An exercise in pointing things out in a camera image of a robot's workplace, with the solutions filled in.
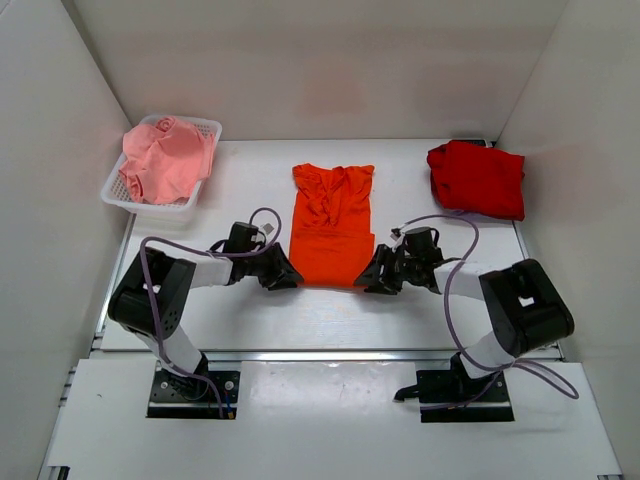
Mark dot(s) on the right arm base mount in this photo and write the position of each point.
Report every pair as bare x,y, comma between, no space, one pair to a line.
451,396

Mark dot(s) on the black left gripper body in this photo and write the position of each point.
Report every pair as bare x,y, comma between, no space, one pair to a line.
254,263

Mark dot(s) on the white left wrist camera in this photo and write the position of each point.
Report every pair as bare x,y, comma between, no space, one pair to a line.
267,229

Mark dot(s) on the red folded t shirt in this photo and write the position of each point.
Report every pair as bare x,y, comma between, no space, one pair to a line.
477,179

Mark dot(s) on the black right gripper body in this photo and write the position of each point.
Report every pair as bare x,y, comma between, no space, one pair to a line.
407,267

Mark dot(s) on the aluminium table rail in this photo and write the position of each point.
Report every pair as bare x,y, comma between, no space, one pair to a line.
402,355

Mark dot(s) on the white plastic basket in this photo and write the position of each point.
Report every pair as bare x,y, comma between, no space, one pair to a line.
115,192

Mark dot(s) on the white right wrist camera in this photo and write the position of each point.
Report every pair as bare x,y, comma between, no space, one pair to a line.
397,236

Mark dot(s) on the pink t shirt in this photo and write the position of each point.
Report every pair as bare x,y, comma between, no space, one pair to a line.
165,160

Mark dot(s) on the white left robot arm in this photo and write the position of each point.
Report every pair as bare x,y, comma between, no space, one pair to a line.
150,299

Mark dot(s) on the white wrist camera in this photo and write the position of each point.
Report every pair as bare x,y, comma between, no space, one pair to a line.
397,236
267,229

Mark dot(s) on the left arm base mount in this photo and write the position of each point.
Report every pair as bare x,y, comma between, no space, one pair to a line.
175,397

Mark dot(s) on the orange t shirt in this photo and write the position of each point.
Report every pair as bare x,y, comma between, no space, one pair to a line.
331,240

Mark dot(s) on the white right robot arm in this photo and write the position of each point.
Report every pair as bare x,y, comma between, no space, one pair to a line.
525,309

